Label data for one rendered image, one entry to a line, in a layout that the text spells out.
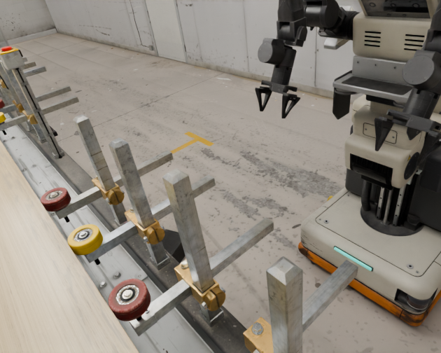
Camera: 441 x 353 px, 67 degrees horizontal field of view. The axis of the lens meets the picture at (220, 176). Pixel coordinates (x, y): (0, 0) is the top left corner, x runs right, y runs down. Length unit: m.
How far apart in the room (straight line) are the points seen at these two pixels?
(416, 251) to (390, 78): 0.80
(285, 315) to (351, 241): 1.16
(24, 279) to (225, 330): 0.48
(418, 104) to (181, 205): 0.55
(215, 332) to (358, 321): 0.97
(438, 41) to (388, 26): 0.32
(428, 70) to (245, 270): 1.39
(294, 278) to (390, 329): 1.31
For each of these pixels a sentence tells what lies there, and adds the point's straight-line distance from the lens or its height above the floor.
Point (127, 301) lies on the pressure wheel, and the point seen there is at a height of 0.90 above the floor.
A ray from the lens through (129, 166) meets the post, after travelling 0.82.
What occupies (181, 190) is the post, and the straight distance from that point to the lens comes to 0.59.
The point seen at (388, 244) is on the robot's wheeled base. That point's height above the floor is 0.28.
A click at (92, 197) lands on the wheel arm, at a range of 1.16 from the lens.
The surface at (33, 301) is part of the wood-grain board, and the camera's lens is 0.85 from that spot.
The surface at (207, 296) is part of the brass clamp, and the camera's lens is 0.79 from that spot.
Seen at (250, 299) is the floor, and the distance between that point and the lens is 1.77.
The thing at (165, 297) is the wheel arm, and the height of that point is 0.82.
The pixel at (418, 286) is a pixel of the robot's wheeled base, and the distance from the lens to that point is 1.56.
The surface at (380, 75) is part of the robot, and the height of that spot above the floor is 1.05.
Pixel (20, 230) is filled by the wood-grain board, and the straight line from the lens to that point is 1.07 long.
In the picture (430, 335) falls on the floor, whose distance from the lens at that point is 1.78.
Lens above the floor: 1.46
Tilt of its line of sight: 35 degrees down
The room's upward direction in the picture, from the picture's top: 10 degrees counter-clockwise
